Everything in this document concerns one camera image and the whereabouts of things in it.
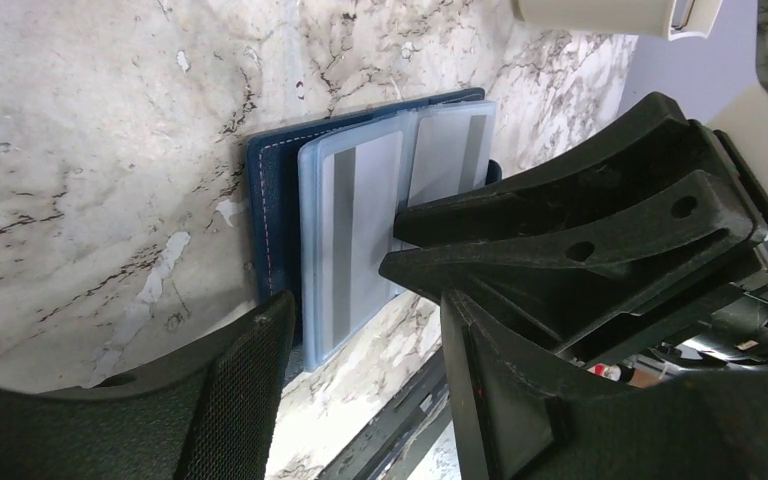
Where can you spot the blue card holder wallet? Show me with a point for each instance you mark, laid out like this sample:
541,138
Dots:
272,182

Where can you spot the white striped card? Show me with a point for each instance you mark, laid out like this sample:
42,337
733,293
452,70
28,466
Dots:
359,193
451,156

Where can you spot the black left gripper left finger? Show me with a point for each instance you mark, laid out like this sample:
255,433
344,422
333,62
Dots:
204,411

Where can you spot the white rectangular plastic tray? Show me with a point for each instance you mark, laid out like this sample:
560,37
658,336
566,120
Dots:
667,19

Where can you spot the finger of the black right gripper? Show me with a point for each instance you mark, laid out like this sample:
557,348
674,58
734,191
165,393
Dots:
583,159

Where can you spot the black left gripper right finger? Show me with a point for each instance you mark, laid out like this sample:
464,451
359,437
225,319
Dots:
520,412

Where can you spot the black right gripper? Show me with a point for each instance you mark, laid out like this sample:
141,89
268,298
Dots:
688,312

